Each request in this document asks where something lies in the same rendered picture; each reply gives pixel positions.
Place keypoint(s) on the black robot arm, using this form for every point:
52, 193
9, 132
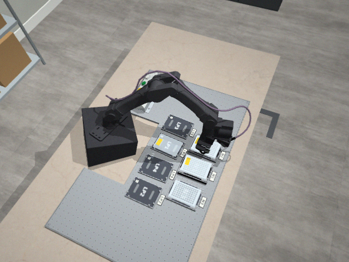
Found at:
156, 90

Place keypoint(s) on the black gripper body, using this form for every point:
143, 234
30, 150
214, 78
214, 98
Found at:
201, 142

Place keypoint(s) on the white label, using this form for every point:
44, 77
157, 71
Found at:
161, 199
192, 132
172, 174
183, 153
212, 177
222, 155
202, 203

